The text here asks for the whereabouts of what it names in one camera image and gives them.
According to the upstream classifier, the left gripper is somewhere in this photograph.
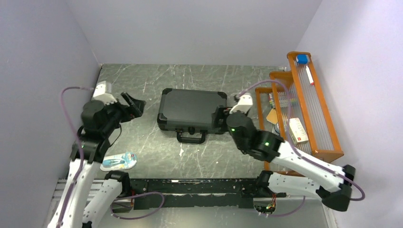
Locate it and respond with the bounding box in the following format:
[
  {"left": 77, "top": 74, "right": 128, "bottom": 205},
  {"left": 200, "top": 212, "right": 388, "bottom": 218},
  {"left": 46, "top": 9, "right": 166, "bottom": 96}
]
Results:
[{"left": 102, "top": 91, "right": 146, "bottom": 136}]

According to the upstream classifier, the black poker set case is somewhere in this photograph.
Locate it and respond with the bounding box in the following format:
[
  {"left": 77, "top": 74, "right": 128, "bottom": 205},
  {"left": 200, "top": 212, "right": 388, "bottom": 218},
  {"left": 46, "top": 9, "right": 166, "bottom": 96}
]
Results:
[{"left": 157, "top": 88, "right": 227, "bottom": 144}]

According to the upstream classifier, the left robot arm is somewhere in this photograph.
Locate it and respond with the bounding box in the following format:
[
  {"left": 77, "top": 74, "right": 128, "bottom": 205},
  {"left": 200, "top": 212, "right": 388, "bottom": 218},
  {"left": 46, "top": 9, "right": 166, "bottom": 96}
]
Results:
[{"left": 48, "top": 93, "right": 146, "bottom": 228}]

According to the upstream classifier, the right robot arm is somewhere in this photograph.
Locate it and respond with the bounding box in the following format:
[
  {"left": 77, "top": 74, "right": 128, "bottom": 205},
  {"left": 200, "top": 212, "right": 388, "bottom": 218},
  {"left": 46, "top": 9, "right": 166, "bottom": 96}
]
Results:
[{"left": 211, "top": 107, "right": 355, "bottom": 212}]

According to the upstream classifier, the blister pack blue tool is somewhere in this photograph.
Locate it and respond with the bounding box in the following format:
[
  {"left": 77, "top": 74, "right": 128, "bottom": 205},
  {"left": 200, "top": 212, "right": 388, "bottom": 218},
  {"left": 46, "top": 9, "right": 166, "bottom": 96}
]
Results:
[{"left": 100, "top": 152, "right": 137, "bottom": 172}]

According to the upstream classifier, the coloured marker set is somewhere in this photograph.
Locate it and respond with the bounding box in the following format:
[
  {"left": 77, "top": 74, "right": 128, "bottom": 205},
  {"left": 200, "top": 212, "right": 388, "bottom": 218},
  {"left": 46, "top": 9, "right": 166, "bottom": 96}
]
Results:
[{"left": 269, "top": 92, "right": 298, "bottom": 109}]

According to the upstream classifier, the tan paper notepad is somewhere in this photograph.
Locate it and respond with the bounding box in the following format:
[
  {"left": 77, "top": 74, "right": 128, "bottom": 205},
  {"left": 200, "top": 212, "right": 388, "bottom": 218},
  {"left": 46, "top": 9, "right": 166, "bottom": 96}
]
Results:
[{"left": 266, "top": 108, "right": 278, "bottom": 124}]

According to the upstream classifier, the blue white tape roll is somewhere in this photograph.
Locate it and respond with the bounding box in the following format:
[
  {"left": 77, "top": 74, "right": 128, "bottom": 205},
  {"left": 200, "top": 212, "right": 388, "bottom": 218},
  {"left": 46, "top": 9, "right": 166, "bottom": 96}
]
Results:
[{"left": 271, "top": 123, "right": 280, "bottom": 135}]

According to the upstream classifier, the orange wooden rack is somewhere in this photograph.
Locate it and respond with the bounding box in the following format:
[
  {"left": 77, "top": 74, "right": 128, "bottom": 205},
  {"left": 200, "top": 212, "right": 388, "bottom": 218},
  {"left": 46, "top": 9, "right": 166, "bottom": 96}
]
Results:
[{"left": 254, "top": 51, "right": 344, "bottom": 162}]

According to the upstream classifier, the white red box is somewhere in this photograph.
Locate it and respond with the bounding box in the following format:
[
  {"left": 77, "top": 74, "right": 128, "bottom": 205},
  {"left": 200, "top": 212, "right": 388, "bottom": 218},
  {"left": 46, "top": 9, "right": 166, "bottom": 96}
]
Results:
[{"left": 288, "top": 118, "right": 309, "bottom": 145}]

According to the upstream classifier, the white red marker pen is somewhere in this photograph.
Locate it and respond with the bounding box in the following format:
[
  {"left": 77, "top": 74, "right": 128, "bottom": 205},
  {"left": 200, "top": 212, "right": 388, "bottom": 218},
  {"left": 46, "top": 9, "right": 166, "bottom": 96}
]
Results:
[{"left": 305, "top": 65, "right": 315, "bottom": 85}]

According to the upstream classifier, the blue cube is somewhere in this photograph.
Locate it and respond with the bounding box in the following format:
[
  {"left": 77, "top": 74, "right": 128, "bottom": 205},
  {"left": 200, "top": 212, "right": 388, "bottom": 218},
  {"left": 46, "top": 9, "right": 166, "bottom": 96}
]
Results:
[{"left": 296, "top": 54, "right": 310, "bottom": 65}]

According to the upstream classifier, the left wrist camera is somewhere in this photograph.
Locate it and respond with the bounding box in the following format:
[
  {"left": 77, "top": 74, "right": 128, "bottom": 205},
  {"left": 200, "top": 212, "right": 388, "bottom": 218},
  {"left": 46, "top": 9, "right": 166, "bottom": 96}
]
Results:
[{"left": 92, "top": 81, "right": 118, "bottom": 105}]

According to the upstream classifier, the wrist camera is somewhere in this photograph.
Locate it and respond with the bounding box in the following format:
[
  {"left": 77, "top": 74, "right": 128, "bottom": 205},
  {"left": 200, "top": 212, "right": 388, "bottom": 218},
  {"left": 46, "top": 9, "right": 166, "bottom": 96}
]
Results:
[
  {"left": 92, "top": 81, "right": 118, "bottom": 105},
  {"left": 229, "top": 93, "right": 253, "bottom": 115}
]

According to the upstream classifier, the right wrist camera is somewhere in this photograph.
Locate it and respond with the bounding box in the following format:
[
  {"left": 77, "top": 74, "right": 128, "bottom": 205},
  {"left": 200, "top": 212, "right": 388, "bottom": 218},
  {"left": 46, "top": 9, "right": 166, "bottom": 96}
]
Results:
[{"left": 229, "top": 93, "right": 253, "bottom": 115}]

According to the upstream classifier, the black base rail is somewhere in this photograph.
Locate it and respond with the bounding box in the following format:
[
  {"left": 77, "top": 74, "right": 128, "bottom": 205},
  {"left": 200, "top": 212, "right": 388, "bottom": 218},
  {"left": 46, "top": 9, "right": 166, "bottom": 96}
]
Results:
[{"left": 114, "top": 178, "right": 286, "bottom": 212}]

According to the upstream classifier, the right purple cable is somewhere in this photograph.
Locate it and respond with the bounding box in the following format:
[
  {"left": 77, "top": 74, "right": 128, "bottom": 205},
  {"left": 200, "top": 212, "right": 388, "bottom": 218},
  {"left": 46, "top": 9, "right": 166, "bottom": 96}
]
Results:
[{"left": 237, "top": 79, "right": 366, "bottom": 219}]

